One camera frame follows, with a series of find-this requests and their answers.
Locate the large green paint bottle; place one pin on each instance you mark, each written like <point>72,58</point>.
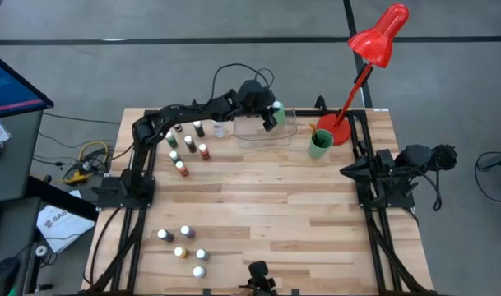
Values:
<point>280,117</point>

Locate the dark green small paint bottle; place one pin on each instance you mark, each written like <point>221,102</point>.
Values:
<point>174,155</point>

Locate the large white paint bottle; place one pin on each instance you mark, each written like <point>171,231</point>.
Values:
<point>219,130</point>

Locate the orange small paint bottle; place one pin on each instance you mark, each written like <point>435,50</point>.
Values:
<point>183,170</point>

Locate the black desk foot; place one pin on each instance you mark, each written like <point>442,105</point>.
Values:
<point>61,199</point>

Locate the dark brown small paint bottle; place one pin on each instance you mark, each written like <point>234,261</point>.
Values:
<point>199,130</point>

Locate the white printed paper sheet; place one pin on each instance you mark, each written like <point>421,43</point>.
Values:
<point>65,230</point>

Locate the white tape roll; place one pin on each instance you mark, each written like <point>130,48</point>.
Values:
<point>37,251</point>

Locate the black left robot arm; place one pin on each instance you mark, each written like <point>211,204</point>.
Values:
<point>184,113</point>

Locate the dark desk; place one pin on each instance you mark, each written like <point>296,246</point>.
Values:
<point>11,230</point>

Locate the white small paint bottle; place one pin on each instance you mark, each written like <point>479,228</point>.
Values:
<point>199,271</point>

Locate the green plastic cup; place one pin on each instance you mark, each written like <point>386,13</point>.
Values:
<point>314,154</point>

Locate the red desk lamp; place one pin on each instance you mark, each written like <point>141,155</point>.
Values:
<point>373,43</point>

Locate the computer monitor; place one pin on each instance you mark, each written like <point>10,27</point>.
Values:
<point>7,88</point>

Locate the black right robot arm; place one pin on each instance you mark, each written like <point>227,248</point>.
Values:
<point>414,156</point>

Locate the grey desk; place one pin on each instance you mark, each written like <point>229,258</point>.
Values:
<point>15,164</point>

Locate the black small paint bottle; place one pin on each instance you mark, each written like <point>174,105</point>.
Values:
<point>163,234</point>
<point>178,128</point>

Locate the yellow small paint bottle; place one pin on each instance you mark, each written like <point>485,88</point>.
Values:
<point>179,251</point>

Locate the black computer mouse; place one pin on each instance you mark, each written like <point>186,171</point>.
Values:
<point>3,275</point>

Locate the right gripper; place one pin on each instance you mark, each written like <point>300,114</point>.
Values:
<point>385,163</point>

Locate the clear plastic bin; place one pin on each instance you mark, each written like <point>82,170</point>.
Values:
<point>258,137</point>

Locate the purple small paint bottle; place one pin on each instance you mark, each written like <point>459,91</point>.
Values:
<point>186,230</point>

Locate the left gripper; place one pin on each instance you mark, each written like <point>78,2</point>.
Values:
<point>256,96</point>

